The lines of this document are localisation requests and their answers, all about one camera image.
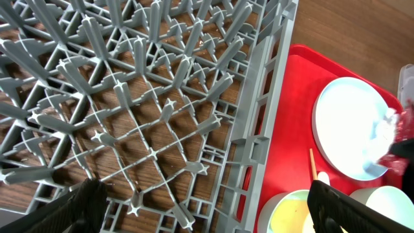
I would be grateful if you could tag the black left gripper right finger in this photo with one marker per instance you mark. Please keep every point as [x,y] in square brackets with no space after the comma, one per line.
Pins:
[334,211]

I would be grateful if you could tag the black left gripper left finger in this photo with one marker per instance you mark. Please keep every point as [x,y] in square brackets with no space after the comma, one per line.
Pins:
[81,210]

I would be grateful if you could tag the yellow cup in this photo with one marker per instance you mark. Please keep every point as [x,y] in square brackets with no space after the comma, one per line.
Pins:
[292,214]

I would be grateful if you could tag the light green bowl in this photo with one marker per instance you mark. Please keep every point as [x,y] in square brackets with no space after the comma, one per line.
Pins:
[388,201]

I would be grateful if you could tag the white napkin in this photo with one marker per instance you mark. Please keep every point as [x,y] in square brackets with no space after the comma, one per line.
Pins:
[385,132]

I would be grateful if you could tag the red sauce packet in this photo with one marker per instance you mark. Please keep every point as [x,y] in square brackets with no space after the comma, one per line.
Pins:
[400,153]

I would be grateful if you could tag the small light blue bowl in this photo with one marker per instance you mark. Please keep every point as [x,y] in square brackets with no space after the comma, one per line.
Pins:
[263,223]

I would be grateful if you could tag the grey plastic dishwasher rack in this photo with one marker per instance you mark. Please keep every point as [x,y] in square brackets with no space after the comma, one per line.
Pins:
[170,103]

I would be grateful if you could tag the white plastic fork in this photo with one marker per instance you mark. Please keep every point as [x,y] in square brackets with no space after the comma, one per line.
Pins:
[323,177]

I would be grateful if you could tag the wooden chopstick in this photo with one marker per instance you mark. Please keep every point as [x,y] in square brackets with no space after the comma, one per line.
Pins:
[313,165]

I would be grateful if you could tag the red plastic tray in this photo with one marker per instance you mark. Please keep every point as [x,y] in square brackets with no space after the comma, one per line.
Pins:
[288,167]

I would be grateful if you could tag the light blue plate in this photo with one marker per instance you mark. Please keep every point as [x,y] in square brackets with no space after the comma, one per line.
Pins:
[344,118]

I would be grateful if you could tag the clear plastic bin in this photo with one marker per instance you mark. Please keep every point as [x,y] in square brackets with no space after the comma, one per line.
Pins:
[405,85]

